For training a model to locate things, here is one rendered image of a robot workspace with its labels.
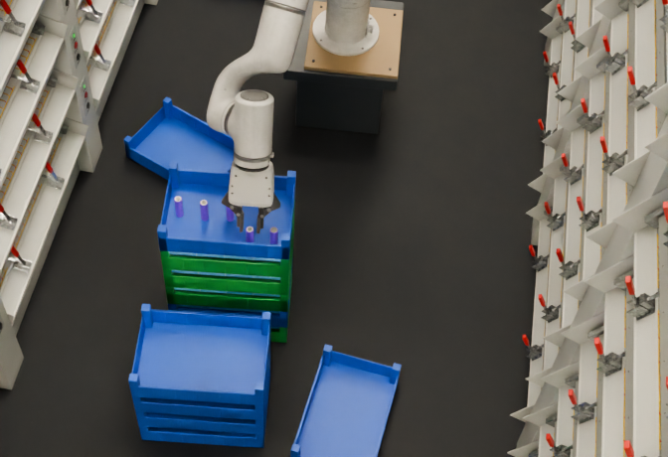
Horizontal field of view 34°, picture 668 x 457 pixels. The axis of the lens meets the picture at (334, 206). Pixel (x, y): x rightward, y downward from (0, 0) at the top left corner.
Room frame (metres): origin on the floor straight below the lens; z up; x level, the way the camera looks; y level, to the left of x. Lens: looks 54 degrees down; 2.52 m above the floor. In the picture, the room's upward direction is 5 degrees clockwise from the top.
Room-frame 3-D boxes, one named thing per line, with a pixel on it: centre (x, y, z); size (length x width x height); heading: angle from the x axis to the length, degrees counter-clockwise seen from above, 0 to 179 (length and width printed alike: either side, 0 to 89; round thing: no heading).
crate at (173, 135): (1.95, 0.44, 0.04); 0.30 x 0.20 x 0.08; 61
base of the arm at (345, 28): (2.22, 0.01, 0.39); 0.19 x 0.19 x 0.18
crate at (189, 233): (1.46, 0.24, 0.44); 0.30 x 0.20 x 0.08; 91
